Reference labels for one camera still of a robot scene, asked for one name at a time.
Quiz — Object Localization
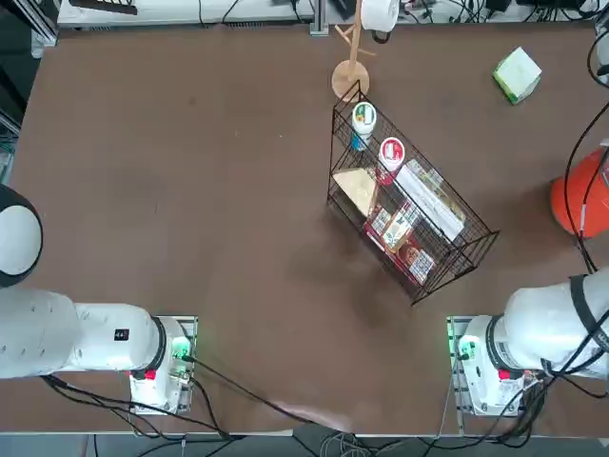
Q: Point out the red brown biscuit pack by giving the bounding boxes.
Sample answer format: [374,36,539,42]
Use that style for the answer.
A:
[363,202,437,287]

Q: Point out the green tissue pack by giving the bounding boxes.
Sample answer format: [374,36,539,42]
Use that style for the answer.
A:
[492,46,543,106]

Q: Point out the orange round bin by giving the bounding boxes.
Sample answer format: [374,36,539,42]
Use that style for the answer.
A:
[550,146,609,239]

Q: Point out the packed triangle sandwich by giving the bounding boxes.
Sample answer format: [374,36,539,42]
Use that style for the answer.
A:
[331,166,381,216]

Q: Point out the red lid jar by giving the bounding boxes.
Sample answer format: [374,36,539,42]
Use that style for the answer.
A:
[378,136,407,186]

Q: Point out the yellow snack packet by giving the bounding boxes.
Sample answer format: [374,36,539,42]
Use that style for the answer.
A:
[394,159,467,243]

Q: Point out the green lid jar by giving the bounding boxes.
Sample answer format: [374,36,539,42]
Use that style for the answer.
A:
[351,101,378,138]

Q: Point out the wooden mug tree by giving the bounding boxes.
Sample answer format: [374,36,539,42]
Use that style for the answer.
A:
[331,0,378,104]

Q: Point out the white mug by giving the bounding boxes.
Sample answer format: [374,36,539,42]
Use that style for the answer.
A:
[361,0,401,45]

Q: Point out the black wire shelf rack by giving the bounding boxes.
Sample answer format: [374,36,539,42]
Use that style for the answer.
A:
[325,79,501,307]

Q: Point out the black cable on table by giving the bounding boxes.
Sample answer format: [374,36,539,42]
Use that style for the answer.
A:
[183,354,334,429]

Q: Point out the aluminium camera post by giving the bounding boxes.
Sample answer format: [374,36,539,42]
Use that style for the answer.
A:
[308,0,330,36]

